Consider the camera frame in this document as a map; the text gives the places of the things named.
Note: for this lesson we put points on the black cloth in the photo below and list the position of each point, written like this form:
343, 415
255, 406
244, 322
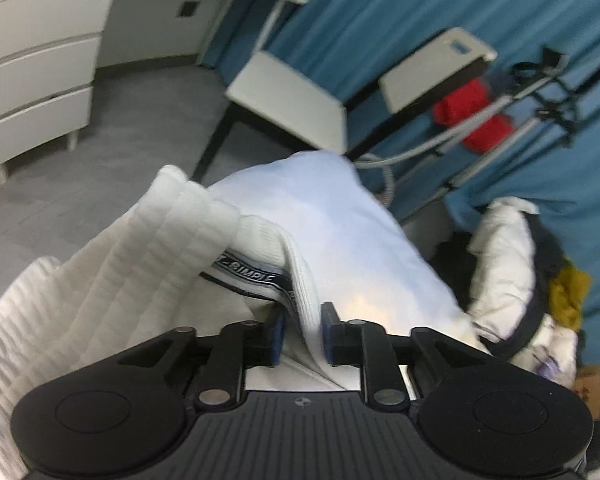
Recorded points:
547, 250

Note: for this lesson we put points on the brown paper bag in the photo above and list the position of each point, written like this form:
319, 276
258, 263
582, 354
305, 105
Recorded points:
589, 390

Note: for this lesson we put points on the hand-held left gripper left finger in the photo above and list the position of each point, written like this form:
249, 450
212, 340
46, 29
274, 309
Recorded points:
278, 337

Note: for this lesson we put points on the black and white chair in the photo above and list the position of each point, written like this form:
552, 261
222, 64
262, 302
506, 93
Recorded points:
290, 100

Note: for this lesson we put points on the red cloth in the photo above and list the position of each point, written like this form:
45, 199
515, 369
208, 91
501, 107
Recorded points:
480, 120

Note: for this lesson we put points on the white puffer jacket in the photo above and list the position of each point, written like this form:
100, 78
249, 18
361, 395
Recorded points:
505, 270

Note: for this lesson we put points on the standing garment steamer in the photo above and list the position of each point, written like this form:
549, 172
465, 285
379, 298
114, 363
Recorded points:
485, 160

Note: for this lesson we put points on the white pants with striped trim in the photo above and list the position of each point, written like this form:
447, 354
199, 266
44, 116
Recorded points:
330, 220

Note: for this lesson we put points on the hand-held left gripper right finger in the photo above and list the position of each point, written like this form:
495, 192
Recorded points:
326, 335

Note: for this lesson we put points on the white dresser desk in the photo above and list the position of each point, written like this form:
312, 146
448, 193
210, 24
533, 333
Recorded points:
35, 65

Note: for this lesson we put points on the mustard yellow cloth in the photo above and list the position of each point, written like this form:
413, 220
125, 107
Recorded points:
570, 295

